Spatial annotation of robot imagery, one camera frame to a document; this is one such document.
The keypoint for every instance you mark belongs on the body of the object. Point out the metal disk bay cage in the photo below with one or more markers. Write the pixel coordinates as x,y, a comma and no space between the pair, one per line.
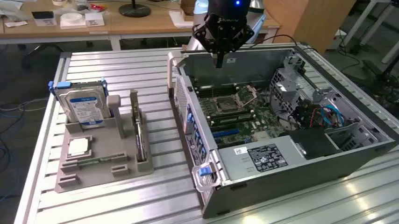
287,93

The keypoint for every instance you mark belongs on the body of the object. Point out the blue card latch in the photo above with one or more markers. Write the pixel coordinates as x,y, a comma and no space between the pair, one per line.
204,172

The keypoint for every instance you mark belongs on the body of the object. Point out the wooden desk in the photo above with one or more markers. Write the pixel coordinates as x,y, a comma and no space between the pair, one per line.
140,25

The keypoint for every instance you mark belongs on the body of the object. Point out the installed RAM stick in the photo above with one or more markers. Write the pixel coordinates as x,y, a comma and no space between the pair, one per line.
234,118

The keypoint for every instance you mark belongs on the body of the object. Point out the silver CPU chip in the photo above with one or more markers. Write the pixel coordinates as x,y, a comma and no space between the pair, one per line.
78,147

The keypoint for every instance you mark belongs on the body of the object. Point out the blue expansion slot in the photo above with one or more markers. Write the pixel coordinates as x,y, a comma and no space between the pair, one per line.
224,133

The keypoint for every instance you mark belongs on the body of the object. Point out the wooden cabinet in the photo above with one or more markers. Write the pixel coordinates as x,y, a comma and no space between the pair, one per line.
311,23

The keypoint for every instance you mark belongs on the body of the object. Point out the white box with black top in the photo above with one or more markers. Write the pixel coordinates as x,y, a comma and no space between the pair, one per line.
44,18

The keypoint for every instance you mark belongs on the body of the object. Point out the plain white box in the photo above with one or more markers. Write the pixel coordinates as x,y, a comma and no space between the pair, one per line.
94,19

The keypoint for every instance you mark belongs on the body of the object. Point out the white box holding tape roll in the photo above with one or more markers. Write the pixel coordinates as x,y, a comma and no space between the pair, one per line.
72,21

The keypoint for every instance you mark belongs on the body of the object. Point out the red small item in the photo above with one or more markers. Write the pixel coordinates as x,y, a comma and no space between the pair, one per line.
98,7

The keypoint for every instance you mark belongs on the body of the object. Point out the clear plastic bag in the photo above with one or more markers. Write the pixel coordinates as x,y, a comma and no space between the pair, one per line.
12,12

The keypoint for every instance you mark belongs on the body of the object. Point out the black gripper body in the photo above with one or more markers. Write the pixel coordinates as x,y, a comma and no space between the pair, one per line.
224,14

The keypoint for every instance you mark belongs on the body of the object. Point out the green motherboard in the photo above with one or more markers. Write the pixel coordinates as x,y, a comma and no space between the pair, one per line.
259,121

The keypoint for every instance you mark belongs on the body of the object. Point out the white paper card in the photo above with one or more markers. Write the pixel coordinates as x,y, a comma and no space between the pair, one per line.
15,24

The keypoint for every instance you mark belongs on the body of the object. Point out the grey parts rack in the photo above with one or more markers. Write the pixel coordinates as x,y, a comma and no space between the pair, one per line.
106,149

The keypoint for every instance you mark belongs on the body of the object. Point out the beige tape roll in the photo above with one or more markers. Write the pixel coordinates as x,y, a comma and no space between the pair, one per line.
59,2

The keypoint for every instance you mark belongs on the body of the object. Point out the metal socket cover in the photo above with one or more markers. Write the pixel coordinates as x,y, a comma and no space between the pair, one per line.
247,93

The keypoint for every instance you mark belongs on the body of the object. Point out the green loose RAM stick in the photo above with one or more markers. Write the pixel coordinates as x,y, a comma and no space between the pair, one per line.
94,160

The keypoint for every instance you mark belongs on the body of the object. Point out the CPU socket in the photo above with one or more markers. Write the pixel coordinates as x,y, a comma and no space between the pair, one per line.
224,103

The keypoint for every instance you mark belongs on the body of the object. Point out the black round lamp base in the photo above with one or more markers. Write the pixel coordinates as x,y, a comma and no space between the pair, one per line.
135,10

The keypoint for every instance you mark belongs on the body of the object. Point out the white table frame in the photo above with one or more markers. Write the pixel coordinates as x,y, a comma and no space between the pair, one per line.
365,18

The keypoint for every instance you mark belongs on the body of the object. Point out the open black PC case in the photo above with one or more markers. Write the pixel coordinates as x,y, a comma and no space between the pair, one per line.
280,186

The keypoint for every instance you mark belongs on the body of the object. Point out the grey card retention bracket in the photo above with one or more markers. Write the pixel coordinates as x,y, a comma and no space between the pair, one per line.
206,184

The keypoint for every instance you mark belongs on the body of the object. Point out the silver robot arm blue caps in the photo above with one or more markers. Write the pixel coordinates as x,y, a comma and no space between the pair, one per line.
199,7

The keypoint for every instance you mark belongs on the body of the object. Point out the grey power supply unit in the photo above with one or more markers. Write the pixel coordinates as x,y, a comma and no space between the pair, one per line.
230,168

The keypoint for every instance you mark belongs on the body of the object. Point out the hard disk with blue bracket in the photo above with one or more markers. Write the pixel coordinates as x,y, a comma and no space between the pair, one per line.
84,105

